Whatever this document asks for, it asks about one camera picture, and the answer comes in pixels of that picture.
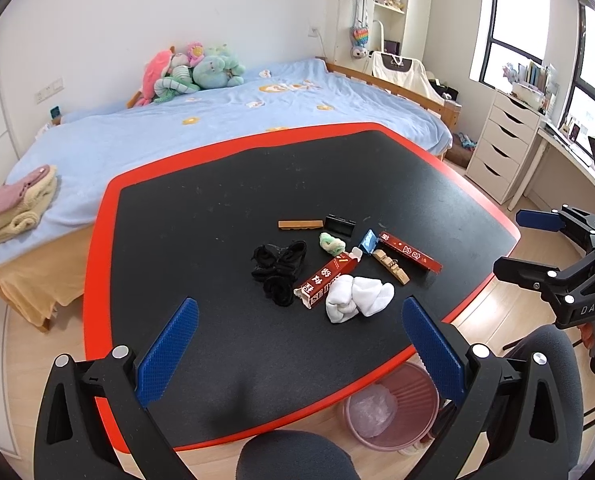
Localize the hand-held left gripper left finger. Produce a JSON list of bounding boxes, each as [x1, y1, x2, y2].
[[32, 297, 200, 480]]

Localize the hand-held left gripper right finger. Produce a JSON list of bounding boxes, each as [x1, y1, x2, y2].
[[401, 296, 585, 480]]

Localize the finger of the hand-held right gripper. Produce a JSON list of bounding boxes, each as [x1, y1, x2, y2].
[[516, 204, 595, 242], [492, 251, 595, 302]]

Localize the pink waste bin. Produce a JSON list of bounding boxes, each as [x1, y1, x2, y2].
[[341, 362, 441, 453]]

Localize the wooden clothespin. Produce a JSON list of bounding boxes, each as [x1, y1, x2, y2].
[[372, 250, 411, 286]]

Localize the white balled socks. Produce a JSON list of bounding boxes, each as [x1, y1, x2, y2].
[[325, 275, 395, 324]]

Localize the long red carton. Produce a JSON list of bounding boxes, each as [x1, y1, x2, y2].
[[377, 231, 443, 275], [293, 255, 361, 311]]

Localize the small blue box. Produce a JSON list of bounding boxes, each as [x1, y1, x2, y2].
[[351, 229, 379, 261]]

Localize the black scrunchie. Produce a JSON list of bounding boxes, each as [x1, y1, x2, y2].
[[262, 277, 295, 308]]

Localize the black mesh cloth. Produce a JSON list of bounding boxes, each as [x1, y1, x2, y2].
[[250, 240, 309, 283]]

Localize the small black box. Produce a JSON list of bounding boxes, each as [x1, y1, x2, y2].
[[324, 214, 357, 237]]

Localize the brown wooden stick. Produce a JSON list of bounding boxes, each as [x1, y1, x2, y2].
[[278, 218, 325, 231]]

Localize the white drawer cabinet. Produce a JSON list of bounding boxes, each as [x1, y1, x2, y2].
[[465, 89, 542, 206]]

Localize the clear plastic wrap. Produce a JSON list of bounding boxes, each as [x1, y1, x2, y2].
[[350, 390, 398, 431]]

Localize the white desk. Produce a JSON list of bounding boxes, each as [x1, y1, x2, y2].
[[507, 120, 595, 211]]

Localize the brown box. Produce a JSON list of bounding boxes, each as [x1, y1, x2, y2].
[[445, 132, 478, 166]]

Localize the row of books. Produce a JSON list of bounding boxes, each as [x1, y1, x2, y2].
[[525, 57, 561, 98]]

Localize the dark grey office chair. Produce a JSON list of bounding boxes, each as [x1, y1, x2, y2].
[[236, 324, 595, 480]]

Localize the black bag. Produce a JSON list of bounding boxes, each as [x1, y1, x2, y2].
[[427, 77, 461, 103]]

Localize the cream tote bag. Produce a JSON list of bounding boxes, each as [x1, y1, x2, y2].
[[369, 51, 441, 101]]

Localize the folded towels pink beige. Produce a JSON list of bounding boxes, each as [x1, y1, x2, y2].
[[0, 172, 59, 248]]

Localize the light blue printed blanket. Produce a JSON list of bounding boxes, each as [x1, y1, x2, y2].
[[0, 57, 453, 271]]

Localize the pink folded cloth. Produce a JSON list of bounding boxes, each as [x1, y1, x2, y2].
[[0, 165, 58, 222]]

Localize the rainbow hanging bag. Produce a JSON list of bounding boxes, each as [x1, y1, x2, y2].
[[350, 0, 371, 50]]

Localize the green striped plush toy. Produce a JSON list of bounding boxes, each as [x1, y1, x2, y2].
[[152, 65, 200, 106]]

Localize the teal plush toy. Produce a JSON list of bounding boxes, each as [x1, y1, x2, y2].
[[192, 55, 245, 91]]

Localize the light green plush toy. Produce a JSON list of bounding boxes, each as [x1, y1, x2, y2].
[[204, 44, 247, 76]]

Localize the white wall shelf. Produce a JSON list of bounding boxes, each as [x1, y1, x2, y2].
[[335, 0, 413, 61]]

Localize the white wall switch panel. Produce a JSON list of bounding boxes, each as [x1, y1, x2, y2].
[[34, 77, 65, 102]]

